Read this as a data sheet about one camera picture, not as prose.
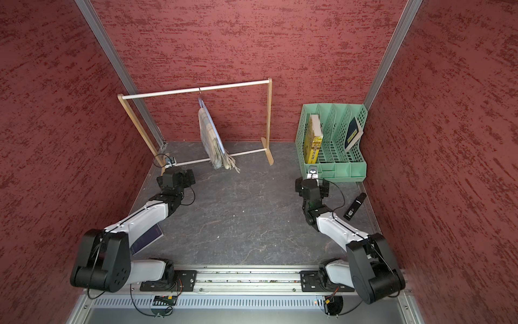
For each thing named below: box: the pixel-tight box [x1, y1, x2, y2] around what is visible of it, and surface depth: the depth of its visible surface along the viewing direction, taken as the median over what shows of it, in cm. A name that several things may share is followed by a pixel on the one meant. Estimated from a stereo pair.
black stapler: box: [343, 191, 367, 221], surface depth 93 cm
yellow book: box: [303, 114, 324, 165], surface depth 95 cm
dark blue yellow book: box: [344, 116, 364, 152], surface depth 108 cm
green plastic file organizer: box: [294, 103, 368, 183], surface depth 105 cm
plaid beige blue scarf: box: [198, 107, 241, 174], surface depth 97 cm
